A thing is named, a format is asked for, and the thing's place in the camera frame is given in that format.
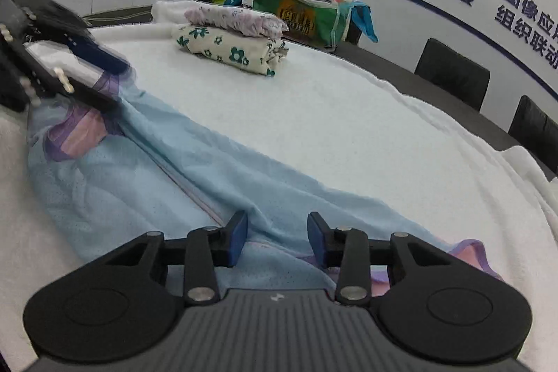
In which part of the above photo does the pink blue purple-trimmed garment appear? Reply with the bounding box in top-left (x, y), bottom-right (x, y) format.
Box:
top-left (28, 76), bottom-right (490, 290)

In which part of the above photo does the green zipper storage bag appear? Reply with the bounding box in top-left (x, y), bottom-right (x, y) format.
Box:
top-left (249, 0), bottom-right (379, 53)

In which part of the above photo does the folded purple floral garment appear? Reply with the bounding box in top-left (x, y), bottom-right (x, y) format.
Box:
top-left (183, 3), bottom-right (289, 40)

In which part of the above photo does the white towel blanket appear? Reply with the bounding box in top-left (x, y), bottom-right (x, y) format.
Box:
top-left (1, 24), bottom-right (557, 371)

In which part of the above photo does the black office chair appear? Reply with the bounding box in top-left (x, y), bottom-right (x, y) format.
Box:
top-left (414, 38), bottom-right (491, 111)
top-left (508, 95), bottom-right (558, 175)

